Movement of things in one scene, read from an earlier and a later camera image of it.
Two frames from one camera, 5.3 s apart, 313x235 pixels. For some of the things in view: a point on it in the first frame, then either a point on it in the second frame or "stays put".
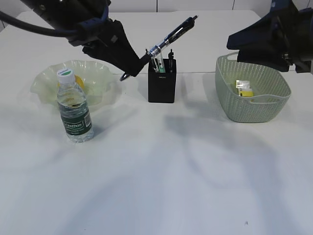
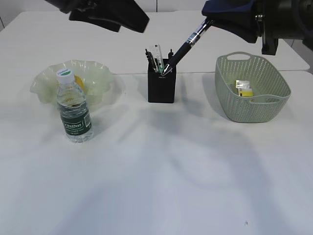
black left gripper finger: [115, 47] → [128, 13]
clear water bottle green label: [73, 107] stays put
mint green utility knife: [161, 67] stays put
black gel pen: [168, 41] → [195, 35]
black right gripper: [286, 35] → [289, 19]
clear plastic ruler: [160, 63] stays put
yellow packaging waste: [243, 86] stays put
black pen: [170, 57] stays put
